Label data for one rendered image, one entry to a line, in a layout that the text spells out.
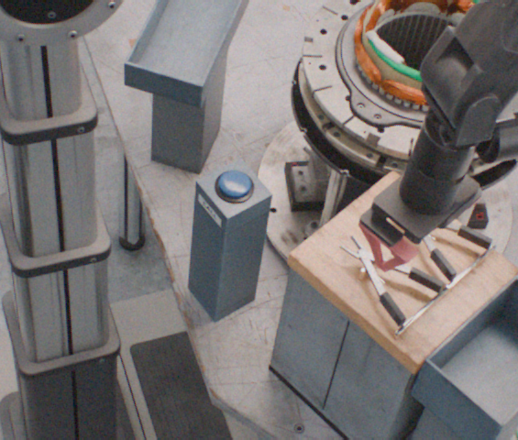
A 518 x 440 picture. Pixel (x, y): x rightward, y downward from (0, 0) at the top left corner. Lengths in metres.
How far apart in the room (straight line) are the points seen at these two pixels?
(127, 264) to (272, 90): 0.83
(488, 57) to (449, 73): 0.05
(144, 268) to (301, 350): 1.15
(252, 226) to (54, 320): 0.33
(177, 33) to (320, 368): 0.50
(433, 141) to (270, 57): 0.88
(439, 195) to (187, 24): 0.60
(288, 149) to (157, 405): 0.60
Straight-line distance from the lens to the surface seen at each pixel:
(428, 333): 1.36
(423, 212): 1.20
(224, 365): 1.63
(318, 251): 1.39
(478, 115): 1.09
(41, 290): 1.60
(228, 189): 1.46
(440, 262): 1.38
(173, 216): 1.76
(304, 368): 1.55
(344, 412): 1.55
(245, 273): 1.60
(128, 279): 2.62
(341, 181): 1.60
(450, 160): 1.14
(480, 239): 1.41
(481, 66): 1.07
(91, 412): 1.92
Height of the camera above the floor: 2.21
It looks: 54 degrees down
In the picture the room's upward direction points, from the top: 9 degrees clockwise
